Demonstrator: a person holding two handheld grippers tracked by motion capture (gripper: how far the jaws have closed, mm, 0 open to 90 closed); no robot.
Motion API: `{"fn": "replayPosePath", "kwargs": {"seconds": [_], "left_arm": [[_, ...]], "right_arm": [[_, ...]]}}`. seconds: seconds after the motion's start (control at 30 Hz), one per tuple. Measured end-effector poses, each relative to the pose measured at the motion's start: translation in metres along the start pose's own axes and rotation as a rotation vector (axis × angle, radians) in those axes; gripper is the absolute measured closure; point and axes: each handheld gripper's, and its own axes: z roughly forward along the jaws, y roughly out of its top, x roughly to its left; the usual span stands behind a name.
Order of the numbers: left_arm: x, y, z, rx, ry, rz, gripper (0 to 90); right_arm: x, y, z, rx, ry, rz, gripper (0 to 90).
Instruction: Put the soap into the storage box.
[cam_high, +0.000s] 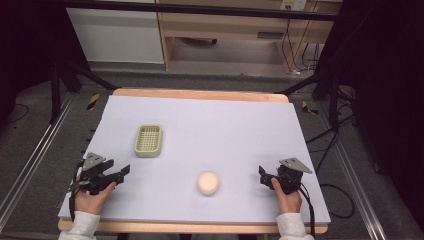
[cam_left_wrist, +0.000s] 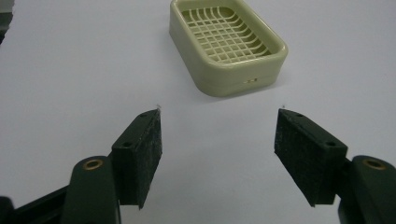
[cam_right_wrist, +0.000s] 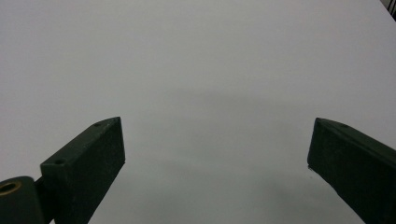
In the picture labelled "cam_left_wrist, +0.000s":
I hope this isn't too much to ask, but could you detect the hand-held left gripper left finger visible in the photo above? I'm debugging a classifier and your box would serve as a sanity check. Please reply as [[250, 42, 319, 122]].
[[110, 108, 163, 210]]

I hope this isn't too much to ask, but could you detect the cream plastic soap dish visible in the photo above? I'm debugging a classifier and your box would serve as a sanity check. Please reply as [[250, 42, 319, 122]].
[[168, 0, 289, 98]]

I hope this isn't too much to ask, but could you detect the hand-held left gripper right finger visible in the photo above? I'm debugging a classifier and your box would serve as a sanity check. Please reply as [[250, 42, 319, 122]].
[[274, 108, 349, 207]]

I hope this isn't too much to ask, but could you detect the dark object at table edge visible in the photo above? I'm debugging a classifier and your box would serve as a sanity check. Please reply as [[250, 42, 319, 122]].
[[0, 0, 16, 45]]

